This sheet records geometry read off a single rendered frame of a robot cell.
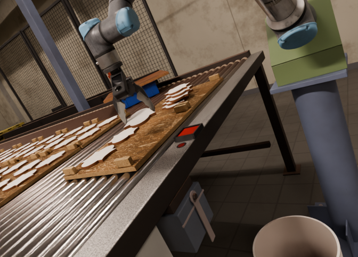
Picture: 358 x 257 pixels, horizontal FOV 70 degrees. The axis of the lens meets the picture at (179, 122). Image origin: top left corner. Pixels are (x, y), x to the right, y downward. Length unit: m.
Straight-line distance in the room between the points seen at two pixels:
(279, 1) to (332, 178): 0.84
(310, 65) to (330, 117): 0.24
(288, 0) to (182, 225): 0.66
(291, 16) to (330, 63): 0.30
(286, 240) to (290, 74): 0.70
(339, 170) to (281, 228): 0.36
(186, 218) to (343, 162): 0.83
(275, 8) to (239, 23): 3.30
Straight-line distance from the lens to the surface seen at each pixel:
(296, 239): 1.31
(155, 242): 0.62
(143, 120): 0.87
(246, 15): 4.07
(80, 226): 0.66
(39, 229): 0.78
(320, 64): 1.10
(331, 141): 1.25
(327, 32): 1.12
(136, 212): 0.57
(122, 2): 0.89
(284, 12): 0.85
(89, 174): 0.89
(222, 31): 4.22
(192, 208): 0.70
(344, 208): 1.46
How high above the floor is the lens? 1.19
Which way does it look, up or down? 16 degrees down
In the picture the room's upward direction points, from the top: 24 degrees counter-clockwise
